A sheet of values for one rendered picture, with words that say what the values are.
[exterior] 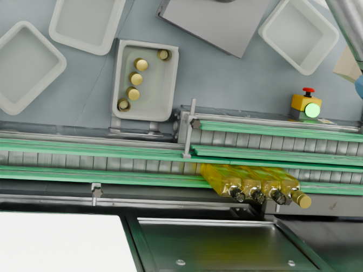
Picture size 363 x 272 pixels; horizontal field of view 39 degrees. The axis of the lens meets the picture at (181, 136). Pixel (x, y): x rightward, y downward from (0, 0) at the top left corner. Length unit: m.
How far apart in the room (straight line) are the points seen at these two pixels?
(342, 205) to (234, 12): 0.73
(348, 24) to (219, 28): 0.58
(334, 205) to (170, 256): 0.72
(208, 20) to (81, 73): 0.40
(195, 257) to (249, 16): 0.71
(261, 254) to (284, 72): 0.65
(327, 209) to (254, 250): 0.49
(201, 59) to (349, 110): 0.57
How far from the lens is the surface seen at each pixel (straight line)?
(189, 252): 1.26
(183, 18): 1.47
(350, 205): 1.80
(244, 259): 1.28
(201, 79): 1.61
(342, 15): 0.99
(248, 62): 1.65
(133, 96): 1.50
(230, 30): 1.51
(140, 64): 1.49
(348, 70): 1.38
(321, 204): 1.74
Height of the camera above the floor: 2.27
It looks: 69 degrees down
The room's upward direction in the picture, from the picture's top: 136 degrees clockwise
